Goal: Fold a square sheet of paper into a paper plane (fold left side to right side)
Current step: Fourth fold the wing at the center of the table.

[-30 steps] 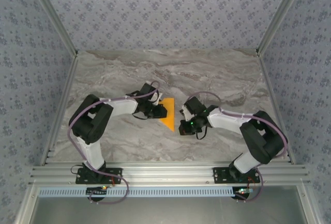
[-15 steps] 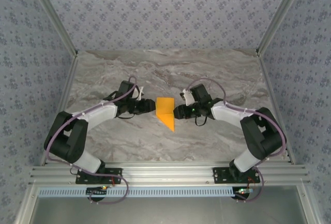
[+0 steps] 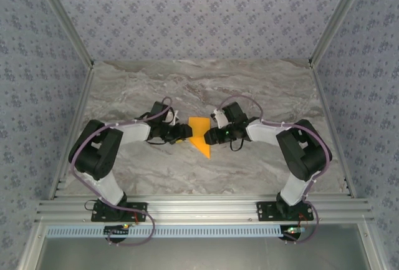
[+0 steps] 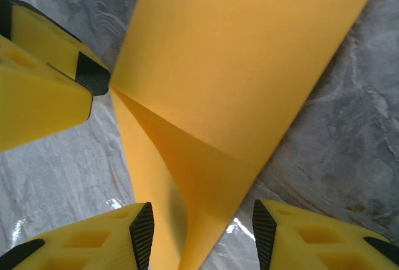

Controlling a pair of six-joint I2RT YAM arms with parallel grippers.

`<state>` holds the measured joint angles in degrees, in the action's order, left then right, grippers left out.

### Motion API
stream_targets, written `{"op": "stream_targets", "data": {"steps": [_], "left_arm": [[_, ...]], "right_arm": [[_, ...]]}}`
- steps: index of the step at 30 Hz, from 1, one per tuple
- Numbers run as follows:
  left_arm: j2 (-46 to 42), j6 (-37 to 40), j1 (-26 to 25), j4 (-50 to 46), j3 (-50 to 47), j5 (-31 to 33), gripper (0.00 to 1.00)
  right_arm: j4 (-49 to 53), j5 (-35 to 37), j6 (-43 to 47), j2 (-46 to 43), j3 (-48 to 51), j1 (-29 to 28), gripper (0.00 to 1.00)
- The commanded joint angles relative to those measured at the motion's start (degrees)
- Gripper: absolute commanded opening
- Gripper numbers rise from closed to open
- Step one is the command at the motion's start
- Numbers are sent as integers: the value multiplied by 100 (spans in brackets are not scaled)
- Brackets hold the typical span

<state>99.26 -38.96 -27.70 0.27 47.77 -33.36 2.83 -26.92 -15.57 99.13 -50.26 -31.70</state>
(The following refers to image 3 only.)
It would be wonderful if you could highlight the grey metal panel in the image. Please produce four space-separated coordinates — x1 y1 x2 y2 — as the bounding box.
18 223 384 270

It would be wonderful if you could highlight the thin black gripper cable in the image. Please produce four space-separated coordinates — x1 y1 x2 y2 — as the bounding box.
229 138 246 153
145 137 170 147

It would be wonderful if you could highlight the aluminium frame post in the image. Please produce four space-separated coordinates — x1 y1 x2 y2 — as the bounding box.
309 0 373 67
31 0 95 69

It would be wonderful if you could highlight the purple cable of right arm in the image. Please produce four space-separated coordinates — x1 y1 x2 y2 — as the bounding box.
217 96 332 246

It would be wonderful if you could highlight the aluminium cross beam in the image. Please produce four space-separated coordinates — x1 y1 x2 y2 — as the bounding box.
34 198 375 223

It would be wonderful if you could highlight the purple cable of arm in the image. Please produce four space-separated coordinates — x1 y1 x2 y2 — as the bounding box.
217 96 332 246
70 96 174 248

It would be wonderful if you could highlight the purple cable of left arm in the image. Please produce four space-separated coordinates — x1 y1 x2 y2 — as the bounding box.
70 96 174 248

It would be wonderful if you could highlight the slotted light blue cable duct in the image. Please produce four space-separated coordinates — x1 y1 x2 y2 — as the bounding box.
46 224 294 239

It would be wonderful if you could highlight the black base plate right arm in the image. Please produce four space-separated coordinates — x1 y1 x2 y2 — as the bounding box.
256 201 314 223

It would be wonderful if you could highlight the aluminium side rail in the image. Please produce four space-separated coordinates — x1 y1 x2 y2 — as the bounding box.
48 64 96 201
310 62 358 199

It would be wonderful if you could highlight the black base plate left arm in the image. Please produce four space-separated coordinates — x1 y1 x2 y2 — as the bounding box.
90 201 149 223

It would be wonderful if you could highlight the small black controller board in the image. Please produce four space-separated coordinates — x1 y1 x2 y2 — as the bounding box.
103 224 130 236
282 224 305 239

